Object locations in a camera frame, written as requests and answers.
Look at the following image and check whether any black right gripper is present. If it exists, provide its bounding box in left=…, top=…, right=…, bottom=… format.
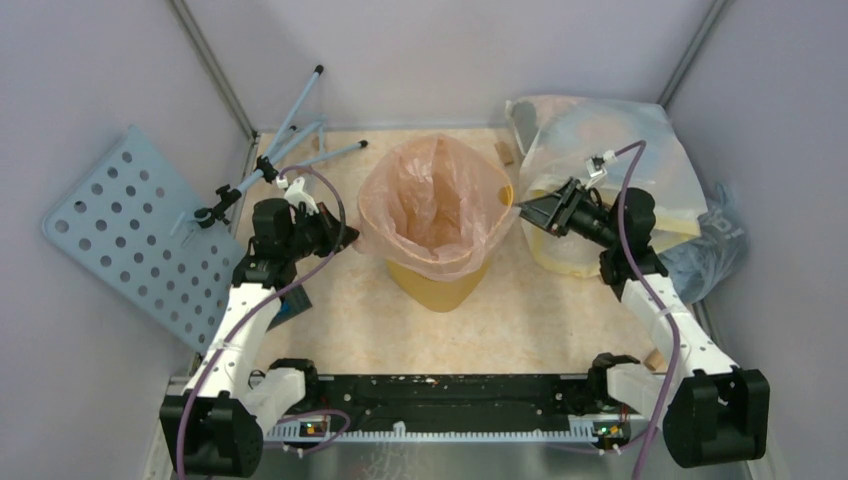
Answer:
left=511, top=177, right=620, bottom=250

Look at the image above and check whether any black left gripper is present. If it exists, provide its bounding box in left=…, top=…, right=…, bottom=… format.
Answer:
left=283, top=201, right=360, bottom=261

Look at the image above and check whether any pink plastic trash bag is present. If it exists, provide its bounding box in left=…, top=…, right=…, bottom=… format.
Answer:
left=354, top=134, right=518, bottom=282

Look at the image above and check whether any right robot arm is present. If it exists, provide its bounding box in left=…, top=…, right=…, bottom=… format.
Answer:
left=517, top=178, right=770, bottom=468

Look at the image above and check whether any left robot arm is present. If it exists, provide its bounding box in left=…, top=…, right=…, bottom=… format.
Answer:
left=159, top=198, right=359, bottom=479

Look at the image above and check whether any yellow plastic trash bin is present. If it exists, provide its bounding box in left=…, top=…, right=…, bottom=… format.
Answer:
left=386, top=185, right=515, bottom=314

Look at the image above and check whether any blue block toy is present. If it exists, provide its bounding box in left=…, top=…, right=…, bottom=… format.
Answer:
left=268, top=286, right=312, bottom=330

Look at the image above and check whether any small wooden block back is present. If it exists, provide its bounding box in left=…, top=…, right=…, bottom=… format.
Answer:
left=494, top=141, right=515, bottom=166

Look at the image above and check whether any large yellow translucent bag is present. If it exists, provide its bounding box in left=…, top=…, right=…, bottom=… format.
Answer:
left=505, top=95, right=707, bottom=252

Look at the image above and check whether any light blue tripod stand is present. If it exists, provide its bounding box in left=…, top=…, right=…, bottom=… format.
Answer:
left=190, top=64, right=369, bottom=229

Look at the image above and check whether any blue plastic bag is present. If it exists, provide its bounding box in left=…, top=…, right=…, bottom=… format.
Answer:
left=659, top=183, right=750, bottom=304

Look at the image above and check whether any wooden cylinder block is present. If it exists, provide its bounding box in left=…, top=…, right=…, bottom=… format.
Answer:
left=642, top=349, right=667, bottom=373

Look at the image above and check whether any light blue perforated board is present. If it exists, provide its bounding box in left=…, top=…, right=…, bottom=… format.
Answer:
left=42, top=126, right=245, bottom=353

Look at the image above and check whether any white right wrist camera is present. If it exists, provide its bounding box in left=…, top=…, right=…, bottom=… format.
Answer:
left=585, top=150, right=618, bottom=189

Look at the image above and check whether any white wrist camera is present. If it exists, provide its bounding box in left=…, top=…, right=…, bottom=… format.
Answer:
left=275, top=176, right=319, bottom=216
left=585, top=150, right=618, bottom=189

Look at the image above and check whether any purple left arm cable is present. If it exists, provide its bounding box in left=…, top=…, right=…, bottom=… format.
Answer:
left=174, top=165, right=352, bottom=480

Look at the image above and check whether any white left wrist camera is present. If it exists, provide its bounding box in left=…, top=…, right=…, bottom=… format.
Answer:
left=275, top=176, right=319, bottom=216

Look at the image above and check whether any grey corner frame post right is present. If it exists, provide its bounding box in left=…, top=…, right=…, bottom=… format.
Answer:
left=657, top=0, right=734, bottom=110

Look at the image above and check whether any grey corner frame post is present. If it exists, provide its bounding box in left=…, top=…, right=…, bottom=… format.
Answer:
left=657, top=0, right=734, bottom=110
left=166, top=0, right=257, bottom=139

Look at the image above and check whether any grey corner frame post left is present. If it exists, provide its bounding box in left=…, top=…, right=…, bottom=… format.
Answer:
left=166, top=0, right=257, bottom=139

